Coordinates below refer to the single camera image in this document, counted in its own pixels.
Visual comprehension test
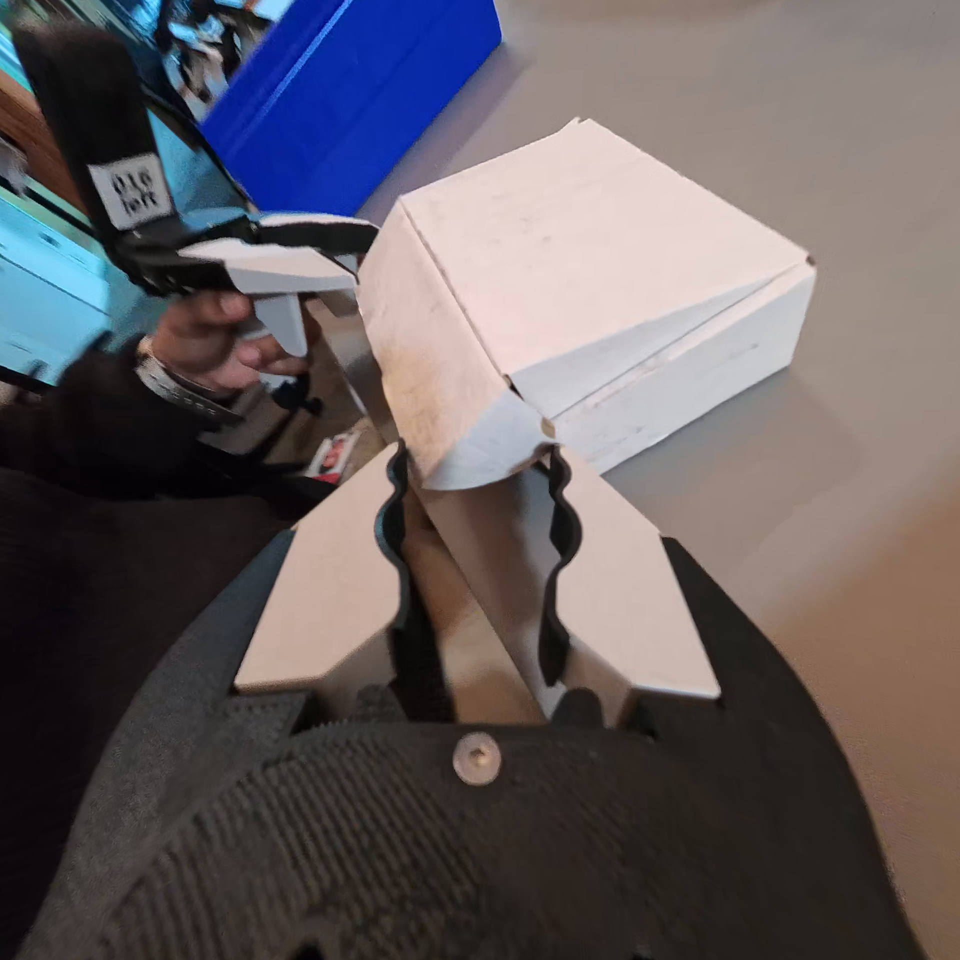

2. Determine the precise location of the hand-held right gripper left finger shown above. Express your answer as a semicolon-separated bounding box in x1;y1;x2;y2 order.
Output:
234;441;412;714

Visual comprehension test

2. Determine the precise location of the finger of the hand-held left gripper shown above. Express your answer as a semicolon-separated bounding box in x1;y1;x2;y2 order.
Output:
255;213;380;261
180;239;360;359

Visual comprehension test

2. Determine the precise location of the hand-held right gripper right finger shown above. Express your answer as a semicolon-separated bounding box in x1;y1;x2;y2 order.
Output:
538;446;723;725

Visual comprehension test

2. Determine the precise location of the blue plastic bin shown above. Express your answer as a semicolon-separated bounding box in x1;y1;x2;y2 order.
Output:
198;0;502;219

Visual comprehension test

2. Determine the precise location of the white cardboard box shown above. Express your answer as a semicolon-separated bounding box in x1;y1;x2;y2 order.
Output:
358;116;817;492

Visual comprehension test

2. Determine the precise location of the person's left forearm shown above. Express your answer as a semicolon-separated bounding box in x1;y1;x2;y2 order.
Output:
0;341;331;500

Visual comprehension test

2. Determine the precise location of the grey desk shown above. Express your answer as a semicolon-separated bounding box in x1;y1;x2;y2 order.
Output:
300;0;960;901

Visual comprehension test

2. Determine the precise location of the person's left hand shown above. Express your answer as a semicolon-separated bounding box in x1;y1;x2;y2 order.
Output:
153;291;310;395

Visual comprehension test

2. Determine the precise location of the printed card in clear sleeve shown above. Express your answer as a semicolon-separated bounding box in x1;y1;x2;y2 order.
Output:
307;433;360;481

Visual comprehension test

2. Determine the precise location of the silver studded wristband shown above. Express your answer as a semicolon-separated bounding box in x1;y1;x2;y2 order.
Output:
135;337;245;429

